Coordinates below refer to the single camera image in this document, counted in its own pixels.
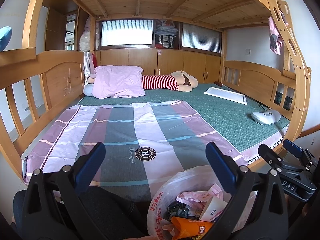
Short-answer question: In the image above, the white massager device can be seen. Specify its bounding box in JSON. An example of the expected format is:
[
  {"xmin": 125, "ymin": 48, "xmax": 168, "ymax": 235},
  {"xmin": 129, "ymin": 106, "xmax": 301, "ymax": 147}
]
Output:
[{"xmin": 251, "ymin": 109, "xmax": 281, "ymax": 125}]

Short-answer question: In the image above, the pink plastic bag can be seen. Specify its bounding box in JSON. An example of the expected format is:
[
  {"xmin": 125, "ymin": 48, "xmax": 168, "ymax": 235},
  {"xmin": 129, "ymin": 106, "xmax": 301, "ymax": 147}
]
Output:
[{"xmin": 176, "ymin": 184, "xmax": 223, "ymax": 209}]

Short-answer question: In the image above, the pink pillow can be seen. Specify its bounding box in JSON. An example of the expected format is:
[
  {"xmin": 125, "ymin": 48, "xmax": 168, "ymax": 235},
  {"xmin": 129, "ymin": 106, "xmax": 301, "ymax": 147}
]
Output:
[{"xmin": 92, "ymin": 65, "xmax": 145, "ymax": 99}]

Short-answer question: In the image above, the white plastic trash bag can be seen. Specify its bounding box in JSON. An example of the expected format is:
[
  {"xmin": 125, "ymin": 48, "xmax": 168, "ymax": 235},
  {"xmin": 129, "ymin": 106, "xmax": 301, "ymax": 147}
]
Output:
[{"xmin": 146, "ymin": 165, "xmax": 258, "ymax": 240}]

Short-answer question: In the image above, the orange snack wrapper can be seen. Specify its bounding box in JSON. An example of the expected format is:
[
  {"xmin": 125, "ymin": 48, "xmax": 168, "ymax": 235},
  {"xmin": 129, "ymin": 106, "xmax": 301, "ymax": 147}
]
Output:
[{"xmin": 171, "ymin": 217, "xmax": 214, "ymax": 239}]

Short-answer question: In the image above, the striped pink grey bedsheet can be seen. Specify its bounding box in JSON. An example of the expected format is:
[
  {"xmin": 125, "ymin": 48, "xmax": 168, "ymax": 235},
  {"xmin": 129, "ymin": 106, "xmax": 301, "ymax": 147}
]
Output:
[{"xmin": 23, "ymin": 101, "xmax": 246, "ymax": 202}]

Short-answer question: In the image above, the striped plush doll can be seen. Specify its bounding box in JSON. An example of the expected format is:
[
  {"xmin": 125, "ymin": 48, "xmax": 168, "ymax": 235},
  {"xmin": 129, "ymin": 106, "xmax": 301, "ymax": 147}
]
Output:
[{"xmin": 87, "ymin": 70, "xmax": 199, "ymax": 92}]

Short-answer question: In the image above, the white paper cup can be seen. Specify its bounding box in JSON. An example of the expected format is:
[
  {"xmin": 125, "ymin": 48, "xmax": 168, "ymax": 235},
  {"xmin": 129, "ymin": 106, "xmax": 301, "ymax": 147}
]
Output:
[{"xmin": 199, "ymin": 197, "xmax": 227, "ymax": 222}]

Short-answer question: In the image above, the light blue pillow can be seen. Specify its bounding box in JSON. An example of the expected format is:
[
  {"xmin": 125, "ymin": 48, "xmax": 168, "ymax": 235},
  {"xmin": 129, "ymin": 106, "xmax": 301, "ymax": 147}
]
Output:
[{"xmin": 83, "ymin": 83, "xmax": 93, "ymax": 96}]

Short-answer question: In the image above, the dark green snack wrapper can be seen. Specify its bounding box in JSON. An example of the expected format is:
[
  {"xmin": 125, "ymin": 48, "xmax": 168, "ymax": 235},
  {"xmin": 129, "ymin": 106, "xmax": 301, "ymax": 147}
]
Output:
[{"xmin": 165, "ymin": 200, "xmax": 189, "ymax": 220}]

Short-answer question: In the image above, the pink cloth hanging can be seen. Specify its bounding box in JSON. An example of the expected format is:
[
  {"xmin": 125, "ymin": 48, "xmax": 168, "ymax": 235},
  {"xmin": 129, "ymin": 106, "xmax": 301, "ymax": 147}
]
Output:
[{"xmin": 268, "ymin": 17, "xmax": 284, "ymax": 55}]

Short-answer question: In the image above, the wooden bunk bed frame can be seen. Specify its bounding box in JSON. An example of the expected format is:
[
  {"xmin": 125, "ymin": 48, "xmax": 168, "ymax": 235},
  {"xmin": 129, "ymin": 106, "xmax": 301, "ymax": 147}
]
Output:
[{"xmin": 1, "ymin": 0, "xmax": 311, "ymax": 178}]

